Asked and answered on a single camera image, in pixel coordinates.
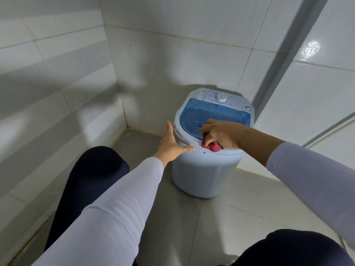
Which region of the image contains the person's left leg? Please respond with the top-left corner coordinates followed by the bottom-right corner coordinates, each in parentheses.
top-left (44, 146), bottom-right (130, 251)

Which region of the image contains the translucent blue washer lid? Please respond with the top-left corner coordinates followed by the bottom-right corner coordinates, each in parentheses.
top-left (179, 98), bottom-right (251, 141)

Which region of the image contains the person's right hand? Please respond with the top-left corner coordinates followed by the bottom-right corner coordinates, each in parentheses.
top-left (200, 119), bottom-right (251, 150)

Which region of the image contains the person's left hand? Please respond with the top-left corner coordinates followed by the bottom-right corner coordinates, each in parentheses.
top-left (152, 121), bottom-right (196, 167)

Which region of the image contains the red cloth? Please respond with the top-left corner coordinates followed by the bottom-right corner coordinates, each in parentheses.
top-left (201, 139), bottom-right (223, 153)

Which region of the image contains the light blue mini washing machine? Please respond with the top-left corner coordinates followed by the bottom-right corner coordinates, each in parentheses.
top-left (172, 88), bottom-right (255, 199)

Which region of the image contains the person's right leg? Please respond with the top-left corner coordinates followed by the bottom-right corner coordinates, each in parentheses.
top-left (230, 229), bottom-right (355, 266)

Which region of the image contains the person's right forearm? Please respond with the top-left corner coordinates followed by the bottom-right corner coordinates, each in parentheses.
top-left (240, 127), bottom-right (355, 250)

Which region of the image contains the person's left forearm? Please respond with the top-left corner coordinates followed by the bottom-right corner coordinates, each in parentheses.
top-left (32, 156), bottom-right (167, 266)

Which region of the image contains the person's leg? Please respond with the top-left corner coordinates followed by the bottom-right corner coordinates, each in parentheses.
top-left (44, 146), bottom-right (130, 251)
top-left (230, 229), bottom-right (355, 266)

